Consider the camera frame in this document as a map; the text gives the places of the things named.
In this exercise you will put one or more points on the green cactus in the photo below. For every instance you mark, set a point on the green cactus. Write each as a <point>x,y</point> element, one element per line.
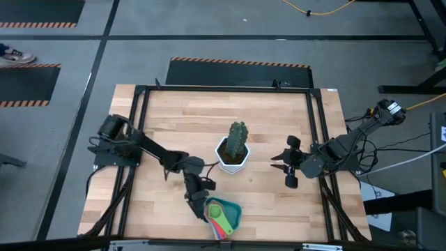
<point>237,139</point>

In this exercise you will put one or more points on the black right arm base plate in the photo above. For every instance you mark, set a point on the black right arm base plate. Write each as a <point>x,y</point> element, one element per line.
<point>348,165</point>

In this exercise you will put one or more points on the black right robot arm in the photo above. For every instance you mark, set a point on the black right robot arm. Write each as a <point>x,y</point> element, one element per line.
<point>362,130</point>

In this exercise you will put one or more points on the black rig crossbar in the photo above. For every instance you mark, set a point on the black rig crossbar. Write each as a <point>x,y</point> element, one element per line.
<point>209,244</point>

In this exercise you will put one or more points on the black bar beside cabinet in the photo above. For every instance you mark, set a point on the black bar beside cabinet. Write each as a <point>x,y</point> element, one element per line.
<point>397,204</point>

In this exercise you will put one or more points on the black aluminium table frame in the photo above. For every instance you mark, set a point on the black aluminium table frame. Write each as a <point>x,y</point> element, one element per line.
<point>226,89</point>

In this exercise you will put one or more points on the yellow measuring cup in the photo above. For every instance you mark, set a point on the yellow measuring cup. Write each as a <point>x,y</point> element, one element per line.
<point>209,215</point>

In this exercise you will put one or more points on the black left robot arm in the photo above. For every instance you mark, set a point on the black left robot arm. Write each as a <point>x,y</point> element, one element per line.
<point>153,150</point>

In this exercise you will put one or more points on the green measuring cup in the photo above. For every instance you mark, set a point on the green measuring cup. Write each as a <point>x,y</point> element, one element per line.
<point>215,211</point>

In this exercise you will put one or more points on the person's shoe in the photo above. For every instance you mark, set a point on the person's shoe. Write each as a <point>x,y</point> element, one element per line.
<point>15,57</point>

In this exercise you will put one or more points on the teal plastic basket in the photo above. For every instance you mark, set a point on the teal plastic basket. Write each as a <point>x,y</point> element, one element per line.
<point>234,212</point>

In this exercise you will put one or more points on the black hazard-striped floor mat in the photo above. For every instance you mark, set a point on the black hazard-striped floor mat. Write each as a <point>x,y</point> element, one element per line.
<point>24,83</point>
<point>42,10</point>
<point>237,75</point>

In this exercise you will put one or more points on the white sheet on floor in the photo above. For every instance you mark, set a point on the white sheet on floor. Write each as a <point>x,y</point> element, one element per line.
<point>380,219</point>

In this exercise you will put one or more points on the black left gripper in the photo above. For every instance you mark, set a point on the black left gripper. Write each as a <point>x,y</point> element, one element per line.
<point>193,188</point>

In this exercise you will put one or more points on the red measuring cup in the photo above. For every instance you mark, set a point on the red measuring cup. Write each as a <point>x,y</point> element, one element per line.
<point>219,229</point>

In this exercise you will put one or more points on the white hexagonal plant pot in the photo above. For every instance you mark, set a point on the white hexagonal plant pot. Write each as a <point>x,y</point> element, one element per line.
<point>231,168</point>

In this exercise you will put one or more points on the grey stand foot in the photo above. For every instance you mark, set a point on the grey stand foot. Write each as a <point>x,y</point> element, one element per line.
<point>10,161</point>

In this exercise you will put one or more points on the black metal stand legs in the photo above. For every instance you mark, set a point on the black metal stand legs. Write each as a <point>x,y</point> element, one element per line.
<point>411,89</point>

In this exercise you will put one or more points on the large blue measuring cup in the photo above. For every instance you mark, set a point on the large blue measuring cup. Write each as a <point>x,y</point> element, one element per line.
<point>216,236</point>

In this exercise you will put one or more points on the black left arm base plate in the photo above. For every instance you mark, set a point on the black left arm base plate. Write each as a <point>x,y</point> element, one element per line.
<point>104,161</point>

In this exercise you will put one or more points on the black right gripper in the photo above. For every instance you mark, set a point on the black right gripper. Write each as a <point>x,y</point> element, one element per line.
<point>306,165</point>

